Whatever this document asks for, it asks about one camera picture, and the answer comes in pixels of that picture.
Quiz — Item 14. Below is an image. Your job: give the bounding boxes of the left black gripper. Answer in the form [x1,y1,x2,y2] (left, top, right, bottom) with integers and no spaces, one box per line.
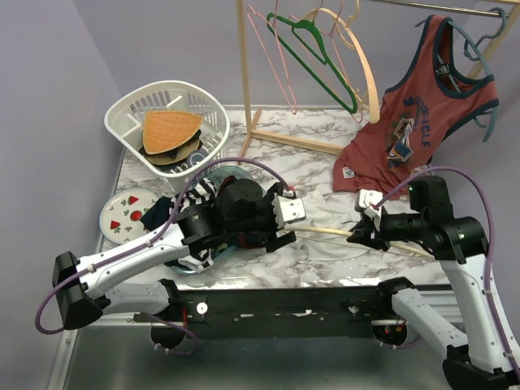
[227,183,297,253]

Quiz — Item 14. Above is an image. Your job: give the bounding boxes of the white tank top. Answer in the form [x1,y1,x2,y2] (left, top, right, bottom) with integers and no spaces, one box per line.
[293,190,368,262]

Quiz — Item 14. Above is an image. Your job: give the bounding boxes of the cream wooden hanger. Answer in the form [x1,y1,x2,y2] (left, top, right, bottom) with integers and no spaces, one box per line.
[282,226,433,259]

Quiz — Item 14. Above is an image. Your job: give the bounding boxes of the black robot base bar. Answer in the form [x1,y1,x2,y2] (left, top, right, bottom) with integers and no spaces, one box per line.
[133,286,419,340]

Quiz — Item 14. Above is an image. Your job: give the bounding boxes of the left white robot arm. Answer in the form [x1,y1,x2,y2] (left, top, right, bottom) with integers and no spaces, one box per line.
[52,177,306,330]

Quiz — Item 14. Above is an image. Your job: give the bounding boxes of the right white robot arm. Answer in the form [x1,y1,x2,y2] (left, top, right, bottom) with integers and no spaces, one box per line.
[347,175,519,389]

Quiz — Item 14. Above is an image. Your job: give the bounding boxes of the tan wooden hanger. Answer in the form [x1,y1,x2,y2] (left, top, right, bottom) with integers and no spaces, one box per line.
[303,2,380,124]

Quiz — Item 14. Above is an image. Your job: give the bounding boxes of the red graphic tank top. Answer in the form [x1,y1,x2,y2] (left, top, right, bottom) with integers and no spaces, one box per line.
[331,15,499,193]

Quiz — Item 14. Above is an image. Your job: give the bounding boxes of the green plastic hanger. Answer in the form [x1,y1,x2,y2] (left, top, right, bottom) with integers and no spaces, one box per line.
[266,11,358,114]

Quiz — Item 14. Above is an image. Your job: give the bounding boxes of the clear blue plastic bin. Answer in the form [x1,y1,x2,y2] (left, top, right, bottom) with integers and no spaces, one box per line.
[165,166,252,275]

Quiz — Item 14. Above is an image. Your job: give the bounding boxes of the wooden clothes rack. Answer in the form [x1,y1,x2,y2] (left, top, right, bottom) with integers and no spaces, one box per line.
[236,1,519,158]

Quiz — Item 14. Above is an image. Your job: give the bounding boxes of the pile of dark clothes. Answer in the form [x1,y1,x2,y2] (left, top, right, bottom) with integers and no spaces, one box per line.
[140,168,265,275]

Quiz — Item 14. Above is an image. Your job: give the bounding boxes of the dark hats in basket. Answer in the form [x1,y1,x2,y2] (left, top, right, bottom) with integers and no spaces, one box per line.
[139,130,202,167]

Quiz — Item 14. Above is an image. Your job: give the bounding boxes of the watermelon pattern plate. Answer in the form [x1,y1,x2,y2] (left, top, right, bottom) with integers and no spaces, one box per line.
[99,188,158,245]

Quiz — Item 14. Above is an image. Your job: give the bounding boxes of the white plastic laundry basket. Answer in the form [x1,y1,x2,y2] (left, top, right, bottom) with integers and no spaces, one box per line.
[104,80,230,184]

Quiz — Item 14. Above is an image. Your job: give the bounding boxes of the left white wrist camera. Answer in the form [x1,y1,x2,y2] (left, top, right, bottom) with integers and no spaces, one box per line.
[272,195,306,229]

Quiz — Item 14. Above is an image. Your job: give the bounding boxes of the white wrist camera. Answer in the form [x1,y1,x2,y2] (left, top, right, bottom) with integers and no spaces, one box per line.
[354,189,383,219]
[272,195,306,229]

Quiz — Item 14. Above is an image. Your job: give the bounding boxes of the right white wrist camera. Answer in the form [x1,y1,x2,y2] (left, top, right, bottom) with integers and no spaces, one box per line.
[354,189,383,219]

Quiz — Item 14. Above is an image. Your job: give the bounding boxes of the pink wire hanger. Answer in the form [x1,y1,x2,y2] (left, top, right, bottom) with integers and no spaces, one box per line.
[246,1,298,115]
[320,0,364,124]

